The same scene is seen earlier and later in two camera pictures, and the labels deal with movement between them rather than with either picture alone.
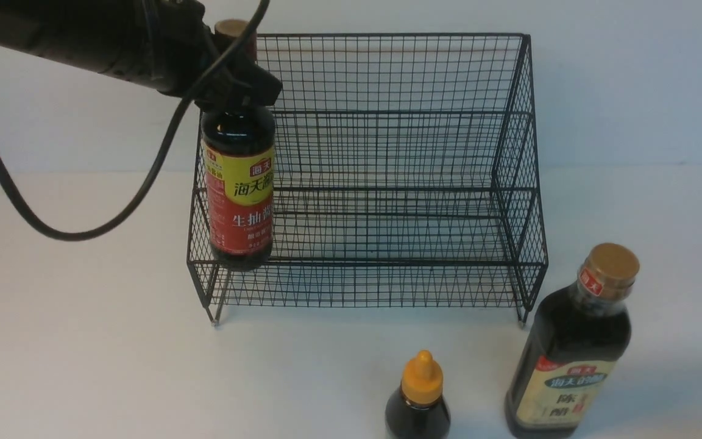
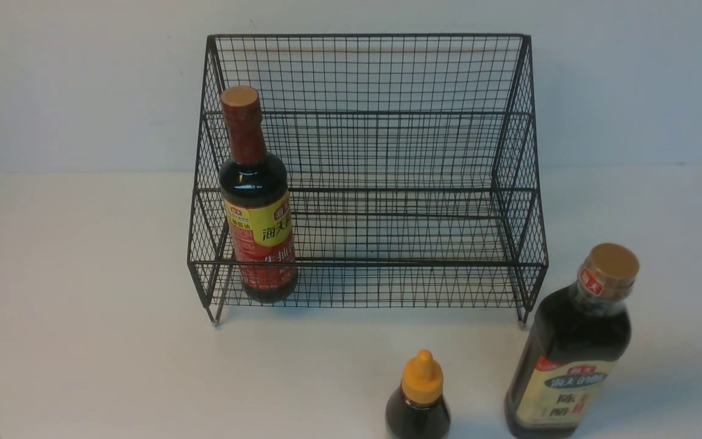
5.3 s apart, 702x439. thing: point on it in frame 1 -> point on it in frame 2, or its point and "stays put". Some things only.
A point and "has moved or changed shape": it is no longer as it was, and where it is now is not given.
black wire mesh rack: [406, 177] stays put
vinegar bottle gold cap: [578, 339] stays put
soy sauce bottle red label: [239, 188] has moved or changed shape
